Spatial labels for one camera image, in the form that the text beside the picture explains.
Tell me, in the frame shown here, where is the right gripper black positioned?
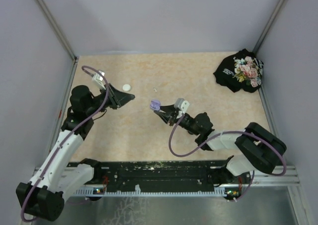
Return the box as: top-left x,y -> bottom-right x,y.
155,104 -> 200,136

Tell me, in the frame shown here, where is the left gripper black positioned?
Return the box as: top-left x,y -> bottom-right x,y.
86,83 -> 135,117

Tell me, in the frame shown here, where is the white earbud case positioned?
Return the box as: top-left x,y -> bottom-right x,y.
122,84 -> 132,92

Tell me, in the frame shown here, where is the purple earbud case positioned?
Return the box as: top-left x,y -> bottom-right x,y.
150,99 -> 161,111

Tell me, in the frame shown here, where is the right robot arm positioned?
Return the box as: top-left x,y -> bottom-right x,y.
150,105 -> 287,183

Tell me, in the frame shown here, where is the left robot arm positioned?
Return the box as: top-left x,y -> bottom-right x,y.
16,84 -> 135,223

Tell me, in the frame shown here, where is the black floral cloth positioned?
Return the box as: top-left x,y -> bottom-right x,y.
213,49 -> 264,93

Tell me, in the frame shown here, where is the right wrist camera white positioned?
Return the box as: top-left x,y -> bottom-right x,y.
174,98 -> 190,118

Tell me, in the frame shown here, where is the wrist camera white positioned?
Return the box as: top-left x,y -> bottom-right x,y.
174,98 -> 190,118
91,70 -> 106,90

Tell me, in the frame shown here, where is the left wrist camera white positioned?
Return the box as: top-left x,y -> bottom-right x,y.
91,70 -> 106,90

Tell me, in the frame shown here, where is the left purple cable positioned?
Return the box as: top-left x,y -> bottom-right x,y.
21,65 -> 109,222

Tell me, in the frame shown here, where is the aluminium frame post left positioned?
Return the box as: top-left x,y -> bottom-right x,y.
26,0 -> 80,62

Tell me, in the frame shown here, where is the aluminium frame post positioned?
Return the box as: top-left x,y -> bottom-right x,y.
26,0 -> 80,62
252,0 -> 287,55

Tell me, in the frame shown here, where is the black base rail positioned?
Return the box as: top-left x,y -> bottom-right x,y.
88,160 -> 239,193

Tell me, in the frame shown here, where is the aluminium frame post right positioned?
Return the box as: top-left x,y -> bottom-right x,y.
252,0 -> 287,55

